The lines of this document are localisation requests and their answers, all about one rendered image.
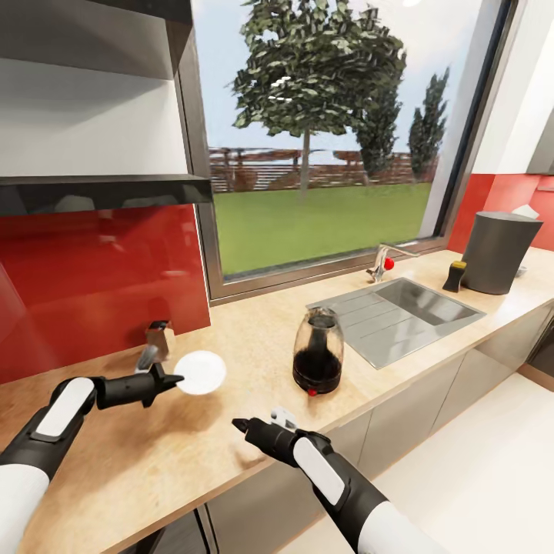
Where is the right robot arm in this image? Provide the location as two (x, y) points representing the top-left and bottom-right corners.
(232, 405), (451, 554)

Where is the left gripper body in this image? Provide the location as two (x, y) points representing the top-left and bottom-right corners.
(122, 360), (166, 409)

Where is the paper coffee filter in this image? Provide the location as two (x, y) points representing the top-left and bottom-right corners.
(512, 204), (539, 219)

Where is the electric kettle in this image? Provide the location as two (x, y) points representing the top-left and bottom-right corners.
(292, 306), (344, 395)

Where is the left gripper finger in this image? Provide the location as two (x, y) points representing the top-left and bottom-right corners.
(157, 375), (178, 394)
(162, 374), (184, 387)

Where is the bottle of coffee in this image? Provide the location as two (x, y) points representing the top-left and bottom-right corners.
(442, 261), (466, 293)

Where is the coffee cup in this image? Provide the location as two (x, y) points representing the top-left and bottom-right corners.
(516, 265), (529, 277)

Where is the saucer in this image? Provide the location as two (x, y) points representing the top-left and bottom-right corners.
(174, 350), (225, 395)

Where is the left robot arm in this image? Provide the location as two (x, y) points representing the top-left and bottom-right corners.
(0, 344), (184, 554)

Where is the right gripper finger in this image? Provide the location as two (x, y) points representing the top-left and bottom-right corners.
(232, 418), (252, 433)

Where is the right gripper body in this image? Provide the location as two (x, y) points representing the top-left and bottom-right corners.
(245, 417), (286, 460)

